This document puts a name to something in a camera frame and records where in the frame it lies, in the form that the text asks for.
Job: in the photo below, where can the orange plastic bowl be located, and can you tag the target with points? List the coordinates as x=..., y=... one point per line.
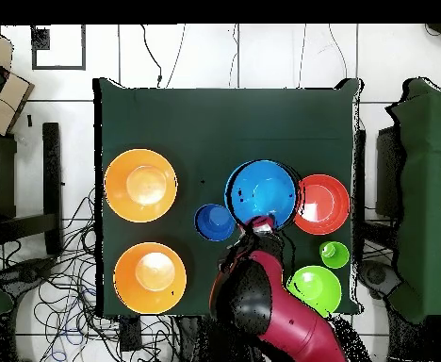
x=145, y=294
x=140, y=184

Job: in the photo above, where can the dark blue plastic bowl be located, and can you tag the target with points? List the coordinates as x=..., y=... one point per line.
x=213, y=224

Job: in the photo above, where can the dark green tablecloth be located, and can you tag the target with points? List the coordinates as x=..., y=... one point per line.
x=186, y=124

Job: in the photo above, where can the light blue plastic bowl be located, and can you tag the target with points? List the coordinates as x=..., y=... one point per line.
x=262, y=188

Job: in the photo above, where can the green plastic cup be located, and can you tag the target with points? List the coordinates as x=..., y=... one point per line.
x=334, y=255

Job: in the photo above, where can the black equipment base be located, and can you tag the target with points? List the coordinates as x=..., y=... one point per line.
x=28, y=273
x=377, y=277

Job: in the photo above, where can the black power adapter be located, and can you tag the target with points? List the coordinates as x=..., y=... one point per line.
x=130, y=333

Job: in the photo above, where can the red plastic bowl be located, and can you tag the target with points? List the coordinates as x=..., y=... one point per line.
x=324, y=204

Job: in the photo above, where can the black box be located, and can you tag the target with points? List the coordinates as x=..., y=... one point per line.
x=388, y=173

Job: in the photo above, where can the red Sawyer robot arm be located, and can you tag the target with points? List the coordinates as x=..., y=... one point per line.
x=280, y=313

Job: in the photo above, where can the green plastic bowl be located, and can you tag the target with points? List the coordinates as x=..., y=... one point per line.
x=314, y=290

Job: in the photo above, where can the black stand frame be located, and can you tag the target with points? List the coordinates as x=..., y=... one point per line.
x=51, y=169

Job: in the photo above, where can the black square floor frame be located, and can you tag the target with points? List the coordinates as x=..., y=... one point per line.
x=34, y=49

